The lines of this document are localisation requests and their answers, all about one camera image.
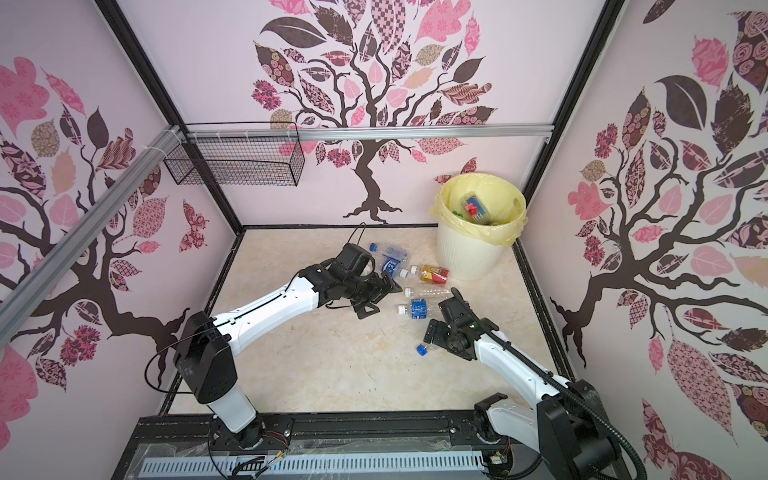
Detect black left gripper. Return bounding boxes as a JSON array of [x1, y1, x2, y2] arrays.
[[342, 269, 403, 319]]

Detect bottle blue label white cap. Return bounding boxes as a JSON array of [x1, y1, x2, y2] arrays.
[[397, 298, 441, 320]]

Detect small bottle blue cap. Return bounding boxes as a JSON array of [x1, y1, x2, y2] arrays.
[[416, 343, 434, 356]]

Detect Fiji bottle red flower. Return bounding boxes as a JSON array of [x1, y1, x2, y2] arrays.
[[462, 193, 491, 225]]

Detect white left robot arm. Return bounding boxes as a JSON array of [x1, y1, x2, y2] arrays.
[[174, 263, 402, 434]]

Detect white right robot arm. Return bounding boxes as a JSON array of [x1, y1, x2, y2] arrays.
[[424, 288, 622, 479]]

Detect cream bin yellow bag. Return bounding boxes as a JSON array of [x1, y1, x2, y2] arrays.
[[430, 173, 527, 281]]

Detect clear crushed bottle white cap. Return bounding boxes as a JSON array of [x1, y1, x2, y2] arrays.
[[403, 284, 451, 299]]

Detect clear bottle pale blue label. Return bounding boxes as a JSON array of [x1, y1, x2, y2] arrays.
[[368, 242, 409, 268]]

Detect red yellow label bottle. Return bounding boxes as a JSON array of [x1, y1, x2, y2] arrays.
[[410, 264, 450, 285]]

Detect white vent strip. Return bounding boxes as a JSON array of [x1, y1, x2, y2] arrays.
[[134, 451, 485, 479]]

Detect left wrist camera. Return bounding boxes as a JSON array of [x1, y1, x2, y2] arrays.
[[335, 243, 375, 277]]

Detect black corrugated cable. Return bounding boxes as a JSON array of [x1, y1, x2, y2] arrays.
[[451, 287, 649, 480]]

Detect black wire basket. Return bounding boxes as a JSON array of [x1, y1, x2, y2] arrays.
[[164, 120, 305, 187]]

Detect aluminium rail back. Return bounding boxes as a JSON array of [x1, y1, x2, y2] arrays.
[[186, 123, 554, 141]]

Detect aluminium rail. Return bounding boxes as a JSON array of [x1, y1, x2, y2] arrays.
[[1, 125, 183, 345], [186, 123, 554, 141]]

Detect black base frame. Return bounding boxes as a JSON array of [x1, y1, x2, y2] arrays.
[[110, 407, 631, 480]]

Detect aluminium rail left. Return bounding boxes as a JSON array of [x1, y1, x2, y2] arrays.
[[1, 125, 183, 345]]

